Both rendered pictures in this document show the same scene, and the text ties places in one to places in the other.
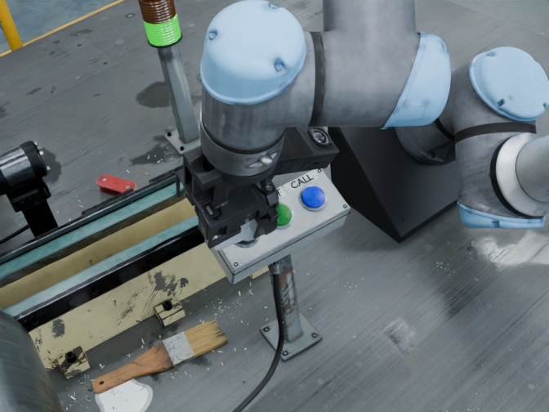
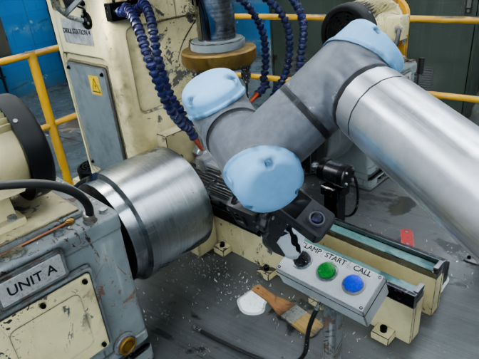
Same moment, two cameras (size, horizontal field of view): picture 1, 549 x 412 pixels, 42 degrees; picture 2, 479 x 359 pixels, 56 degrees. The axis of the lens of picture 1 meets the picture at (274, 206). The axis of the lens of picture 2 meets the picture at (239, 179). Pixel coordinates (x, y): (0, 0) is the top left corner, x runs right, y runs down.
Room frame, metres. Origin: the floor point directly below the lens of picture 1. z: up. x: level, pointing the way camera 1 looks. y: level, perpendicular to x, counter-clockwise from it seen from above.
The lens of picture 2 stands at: (0.33, -0.52, 1.55)
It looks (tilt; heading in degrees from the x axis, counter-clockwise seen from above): 27 degrees down; 73
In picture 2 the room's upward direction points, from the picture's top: 5 degrees counter-clockwise
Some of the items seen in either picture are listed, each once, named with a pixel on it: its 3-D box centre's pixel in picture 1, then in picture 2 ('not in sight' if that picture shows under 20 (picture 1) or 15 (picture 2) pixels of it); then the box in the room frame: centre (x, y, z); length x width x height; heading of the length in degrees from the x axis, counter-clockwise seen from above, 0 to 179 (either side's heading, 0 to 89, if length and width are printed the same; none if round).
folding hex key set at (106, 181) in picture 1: (117, 186); (406, 240); (1.04, 0.29, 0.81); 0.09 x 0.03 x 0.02; 56
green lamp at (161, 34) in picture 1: (162, 27); not in sight; (1.16, 0.15, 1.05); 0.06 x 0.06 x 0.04
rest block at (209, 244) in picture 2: not in sight; (199, 230); (0.53, 0.52, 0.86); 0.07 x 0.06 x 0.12; 26
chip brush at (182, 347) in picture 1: (159, 357); (284, 308); (0.63, 0.20, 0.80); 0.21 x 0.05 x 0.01; 110
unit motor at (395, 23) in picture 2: not in sight; (376, 64); (1.24, 0.75, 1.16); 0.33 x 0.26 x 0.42; 26
